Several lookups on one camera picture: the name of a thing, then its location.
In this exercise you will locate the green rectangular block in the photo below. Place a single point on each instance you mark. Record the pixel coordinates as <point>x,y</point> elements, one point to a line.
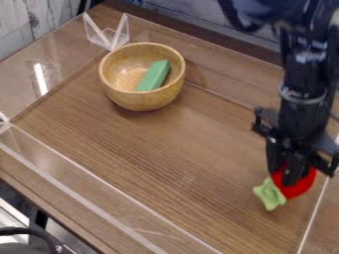
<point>154,76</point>

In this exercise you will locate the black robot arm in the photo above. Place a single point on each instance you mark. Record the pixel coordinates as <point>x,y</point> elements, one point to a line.
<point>307,28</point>

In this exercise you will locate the red plush strawberry toy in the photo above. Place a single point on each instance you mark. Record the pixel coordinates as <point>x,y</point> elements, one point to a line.
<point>273,193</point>

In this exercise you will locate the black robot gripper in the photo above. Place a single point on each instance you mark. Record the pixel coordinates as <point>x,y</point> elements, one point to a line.
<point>293,132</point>

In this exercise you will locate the clear acrylic tray wall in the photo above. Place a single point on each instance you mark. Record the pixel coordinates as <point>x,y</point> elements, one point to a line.
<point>152,182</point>

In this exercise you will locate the light wooden bowl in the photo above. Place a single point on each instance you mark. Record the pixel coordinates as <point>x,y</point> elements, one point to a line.
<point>121,69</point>

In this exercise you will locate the black table frame bracket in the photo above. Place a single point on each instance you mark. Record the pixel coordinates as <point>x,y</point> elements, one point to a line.
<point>41,239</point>

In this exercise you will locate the clear acrylic corner bracket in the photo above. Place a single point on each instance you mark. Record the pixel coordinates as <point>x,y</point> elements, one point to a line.
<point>106,38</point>

